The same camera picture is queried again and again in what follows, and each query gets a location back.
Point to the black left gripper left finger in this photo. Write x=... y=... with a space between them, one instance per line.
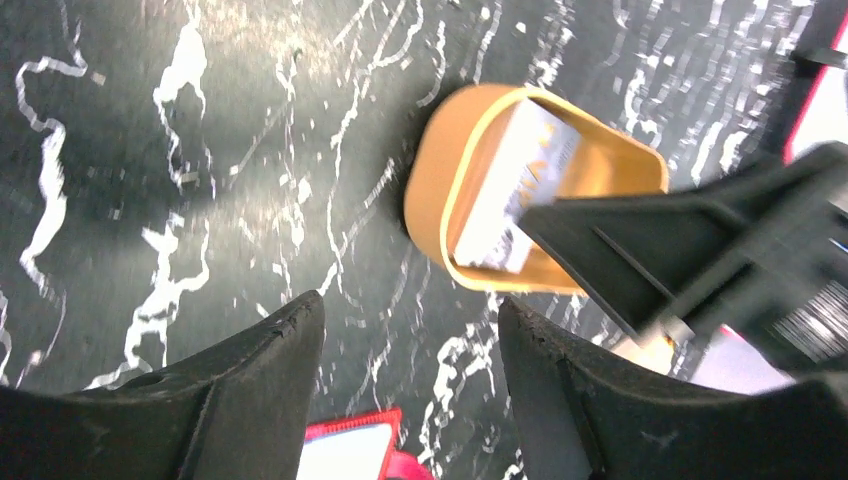
x=236 y=410

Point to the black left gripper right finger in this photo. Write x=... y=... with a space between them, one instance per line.
x=582 y=412

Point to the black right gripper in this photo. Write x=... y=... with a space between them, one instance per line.
x=762 y=251

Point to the red leather card holder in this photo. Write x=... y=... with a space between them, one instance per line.
x=359 y=447

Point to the silver credit card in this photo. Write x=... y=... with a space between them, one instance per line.
x=525 y=154

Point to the pink framed whiteboard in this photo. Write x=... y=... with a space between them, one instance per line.
x=823 y=113

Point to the orange oval tray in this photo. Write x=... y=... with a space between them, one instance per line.
x=608 y=163

